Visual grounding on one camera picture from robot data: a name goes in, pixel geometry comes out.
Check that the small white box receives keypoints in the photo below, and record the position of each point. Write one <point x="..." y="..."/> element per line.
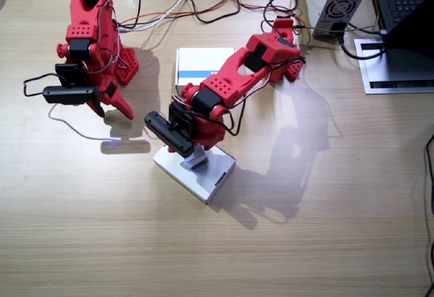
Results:
<point x="197" y="159"/>

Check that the red robot arm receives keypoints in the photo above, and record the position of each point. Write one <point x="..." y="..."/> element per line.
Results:
<point x="234" y="73"/>
<point x="84" y="22"/>

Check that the plain white cardboard box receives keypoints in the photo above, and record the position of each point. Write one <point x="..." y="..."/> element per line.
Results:
<point x="210" y="175"/>

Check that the white box with blue stripe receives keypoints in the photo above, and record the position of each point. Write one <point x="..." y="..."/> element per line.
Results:
<point x="193" y="61"/>

